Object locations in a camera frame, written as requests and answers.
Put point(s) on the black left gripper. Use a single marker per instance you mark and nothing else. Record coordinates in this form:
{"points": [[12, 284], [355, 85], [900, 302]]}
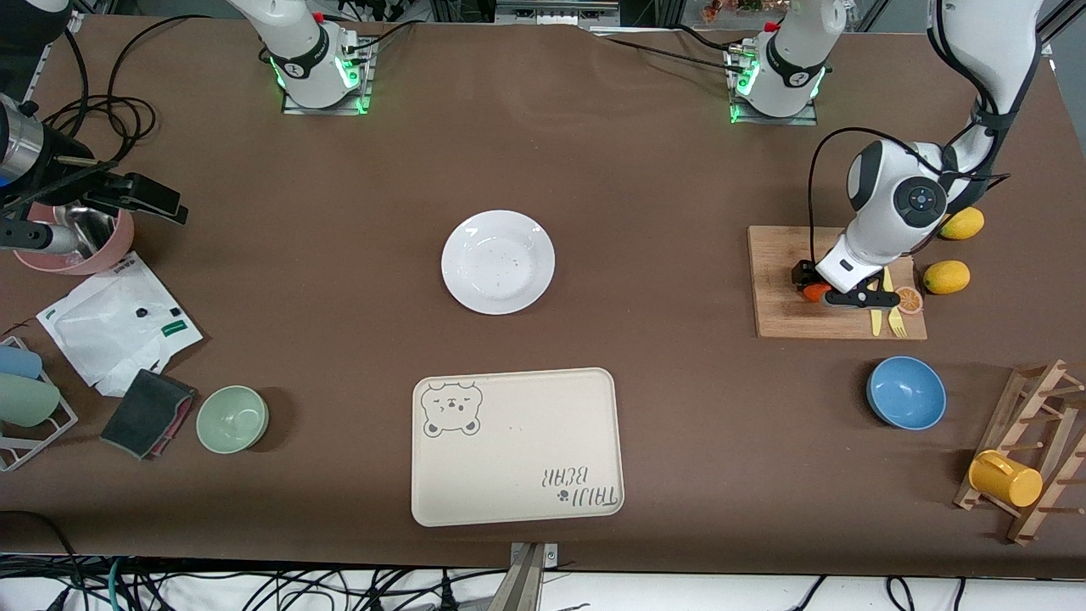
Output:
{"points": [[802, 274]]}

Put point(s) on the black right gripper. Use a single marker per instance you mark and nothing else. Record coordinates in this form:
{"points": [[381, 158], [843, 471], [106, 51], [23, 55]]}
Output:
{"points": [[95, 188]]}

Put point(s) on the orange mandarin fruit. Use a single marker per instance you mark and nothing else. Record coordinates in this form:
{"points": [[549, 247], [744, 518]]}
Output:
{"points": [[814, 294]]}

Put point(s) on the white round plate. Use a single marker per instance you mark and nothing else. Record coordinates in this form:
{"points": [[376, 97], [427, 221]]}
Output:
{"points": [[498, 262]]}

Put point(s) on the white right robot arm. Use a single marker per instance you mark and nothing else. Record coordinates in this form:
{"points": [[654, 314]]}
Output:
{"points": [[305, 51]]}

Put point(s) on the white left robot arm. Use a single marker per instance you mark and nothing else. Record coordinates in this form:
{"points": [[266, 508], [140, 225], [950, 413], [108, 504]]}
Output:
{"points": [[899, 204]]}

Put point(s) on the wooden cutting board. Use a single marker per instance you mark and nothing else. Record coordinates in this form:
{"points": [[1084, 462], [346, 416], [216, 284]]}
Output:
{"points": [[776, 318]]}

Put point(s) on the pink bowl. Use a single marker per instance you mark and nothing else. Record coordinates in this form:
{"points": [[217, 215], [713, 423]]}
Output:
{"points": [[114, 250]]}

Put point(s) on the metal scoop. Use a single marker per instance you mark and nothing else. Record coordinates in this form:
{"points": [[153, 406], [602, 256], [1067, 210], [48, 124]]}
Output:
{"points": [[89, 225]]}

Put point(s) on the yellow plastic knife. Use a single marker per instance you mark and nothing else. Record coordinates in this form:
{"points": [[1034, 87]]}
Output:
{"points": [[876, 322]]}

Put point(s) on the yellow plastic fork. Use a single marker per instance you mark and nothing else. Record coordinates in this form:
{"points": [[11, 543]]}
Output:
{"points": [[896, 322]]}

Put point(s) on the orange slice toy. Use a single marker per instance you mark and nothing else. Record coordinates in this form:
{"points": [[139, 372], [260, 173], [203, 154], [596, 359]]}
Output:
{"points": [[909, 299]]}

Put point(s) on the yellow lemon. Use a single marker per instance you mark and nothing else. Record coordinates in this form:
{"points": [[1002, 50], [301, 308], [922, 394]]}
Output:
{"points": [[946, 277]]}

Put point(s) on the white plastic bag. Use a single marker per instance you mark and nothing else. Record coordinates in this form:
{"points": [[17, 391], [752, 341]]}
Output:
{"points": [[110, 339]]}

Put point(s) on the blue bowl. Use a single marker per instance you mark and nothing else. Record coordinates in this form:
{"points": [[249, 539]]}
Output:
{"points": [[906, 393]]}

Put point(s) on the yellow mango fruit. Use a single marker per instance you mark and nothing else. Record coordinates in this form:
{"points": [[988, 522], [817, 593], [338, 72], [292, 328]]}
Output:
{"points": [[963, 224]]}

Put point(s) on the dark grey folded cloth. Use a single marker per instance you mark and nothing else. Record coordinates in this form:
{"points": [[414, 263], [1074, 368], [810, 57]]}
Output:
{"points": [[146, 414]]}

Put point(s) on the light blue cup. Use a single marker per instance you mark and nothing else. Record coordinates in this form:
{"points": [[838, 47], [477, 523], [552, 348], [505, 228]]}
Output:
{"points": [[19, 362]]}

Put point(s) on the light green bowl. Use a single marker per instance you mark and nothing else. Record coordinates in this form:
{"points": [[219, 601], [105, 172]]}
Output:
{"points": [[232, 419]]}

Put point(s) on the pale green cup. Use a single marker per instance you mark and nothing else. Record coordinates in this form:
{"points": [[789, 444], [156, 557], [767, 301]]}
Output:
{"points": [[25, 400]]}

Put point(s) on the wooden cup rack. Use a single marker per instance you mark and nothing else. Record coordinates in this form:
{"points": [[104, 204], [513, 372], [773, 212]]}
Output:
{"points": [[1027, 399]]}

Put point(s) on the yellow mug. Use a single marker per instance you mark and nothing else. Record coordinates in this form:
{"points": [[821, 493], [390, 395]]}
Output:
{"points": [[1005, 479]]}

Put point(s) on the beige bear print tray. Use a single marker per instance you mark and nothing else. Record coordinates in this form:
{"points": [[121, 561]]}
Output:
{"points": [[526, 458]]}

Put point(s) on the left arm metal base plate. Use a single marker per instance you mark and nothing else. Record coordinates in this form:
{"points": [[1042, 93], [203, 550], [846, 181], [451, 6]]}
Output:
{"points": [[806, 120]]}

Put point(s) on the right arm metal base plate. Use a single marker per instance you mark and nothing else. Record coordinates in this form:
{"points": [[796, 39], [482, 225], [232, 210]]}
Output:
{"points": [[293, 106]]}

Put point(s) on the aluminium frame profile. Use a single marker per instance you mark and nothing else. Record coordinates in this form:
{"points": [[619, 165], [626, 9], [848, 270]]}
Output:
{"points": [[556, 12]]}

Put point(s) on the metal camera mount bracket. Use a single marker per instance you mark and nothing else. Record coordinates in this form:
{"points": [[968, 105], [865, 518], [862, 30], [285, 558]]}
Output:
{"points": [[526, 581]]}

